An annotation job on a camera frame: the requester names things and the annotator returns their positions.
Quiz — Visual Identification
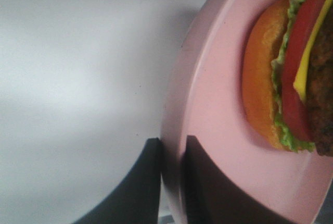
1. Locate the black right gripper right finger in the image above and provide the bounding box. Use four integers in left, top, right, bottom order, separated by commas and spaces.
183, 135, 290, 223

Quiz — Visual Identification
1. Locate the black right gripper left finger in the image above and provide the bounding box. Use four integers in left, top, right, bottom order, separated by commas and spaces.
75, 138, 163, 223

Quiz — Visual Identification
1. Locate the pink round plate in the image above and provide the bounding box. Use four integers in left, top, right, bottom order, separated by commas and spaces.
161, 0, 332, 223

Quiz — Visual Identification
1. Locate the burger with sesame bun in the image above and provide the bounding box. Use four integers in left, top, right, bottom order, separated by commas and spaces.
242, 0, 332, 157

